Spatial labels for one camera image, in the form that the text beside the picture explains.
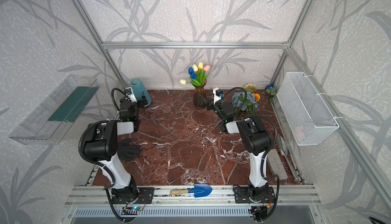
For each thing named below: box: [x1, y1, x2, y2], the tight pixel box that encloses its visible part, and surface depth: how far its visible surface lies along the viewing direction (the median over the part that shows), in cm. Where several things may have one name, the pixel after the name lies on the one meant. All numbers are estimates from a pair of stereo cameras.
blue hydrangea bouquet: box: [231, 91, 259, 115], surface depth 103 cm
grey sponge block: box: [267, 149, 289, 181], surface depth 81 cm
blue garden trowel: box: [169, 183, 213, 198], surface depth 77 cm
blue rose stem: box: [264, 85, 277, 102], surface depth 118 cm
